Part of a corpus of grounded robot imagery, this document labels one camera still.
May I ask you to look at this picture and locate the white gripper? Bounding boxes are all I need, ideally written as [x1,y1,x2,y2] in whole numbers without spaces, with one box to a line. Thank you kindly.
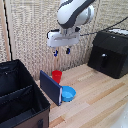
[46,29,81,58]

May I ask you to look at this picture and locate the red plastic cup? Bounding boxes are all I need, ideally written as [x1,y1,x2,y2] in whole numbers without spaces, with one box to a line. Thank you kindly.
[51,70,63,85]

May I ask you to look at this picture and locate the dark blue book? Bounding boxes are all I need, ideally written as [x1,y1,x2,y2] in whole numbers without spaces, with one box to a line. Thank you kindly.
[39,69,64,107]

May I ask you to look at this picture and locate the blue plastic bowl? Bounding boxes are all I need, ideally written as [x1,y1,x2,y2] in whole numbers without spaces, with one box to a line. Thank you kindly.
[60,85,77,103]

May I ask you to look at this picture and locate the black fabric storage bin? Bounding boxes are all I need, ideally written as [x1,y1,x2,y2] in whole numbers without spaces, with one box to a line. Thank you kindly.
[0,59,52,128]

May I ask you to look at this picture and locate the black box with handle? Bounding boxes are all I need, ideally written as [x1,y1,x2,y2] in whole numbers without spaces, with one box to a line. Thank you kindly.
[87,28,128,80]

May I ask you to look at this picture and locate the black cable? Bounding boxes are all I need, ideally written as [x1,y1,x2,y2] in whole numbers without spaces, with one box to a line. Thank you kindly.
[78,16,128,37]

